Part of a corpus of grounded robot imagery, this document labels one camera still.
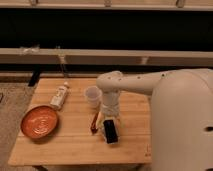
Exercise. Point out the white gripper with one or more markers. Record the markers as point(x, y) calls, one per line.
point(108, 111)

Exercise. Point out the orange ceramic bowl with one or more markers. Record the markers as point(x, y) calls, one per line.
point(39, 122)

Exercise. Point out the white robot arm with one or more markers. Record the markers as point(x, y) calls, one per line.
point(181, 104)

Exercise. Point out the dark red small object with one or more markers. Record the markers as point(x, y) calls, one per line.
point(93, 128)

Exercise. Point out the clear plastic cup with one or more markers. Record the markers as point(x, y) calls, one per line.
point(92, 95)

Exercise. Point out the white squeeze bottle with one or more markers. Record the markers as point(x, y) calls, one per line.
point(59, 98)

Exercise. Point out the black table leg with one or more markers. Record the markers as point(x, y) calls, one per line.
point(35, 76)

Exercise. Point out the wooden rail beam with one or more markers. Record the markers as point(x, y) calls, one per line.
point(105, 57)

